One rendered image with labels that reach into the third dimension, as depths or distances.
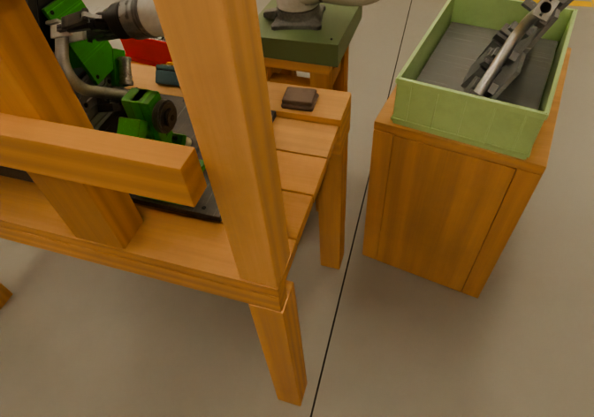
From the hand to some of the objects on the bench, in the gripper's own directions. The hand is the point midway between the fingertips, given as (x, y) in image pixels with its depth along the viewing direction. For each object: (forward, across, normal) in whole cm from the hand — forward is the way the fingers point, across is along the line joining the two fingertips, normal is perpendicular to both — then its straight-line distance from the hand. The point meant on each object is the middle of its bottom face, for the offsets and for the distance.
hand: (68, 32), depth 103 cm
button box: (+5, -48, +3) cm, 48 cm away
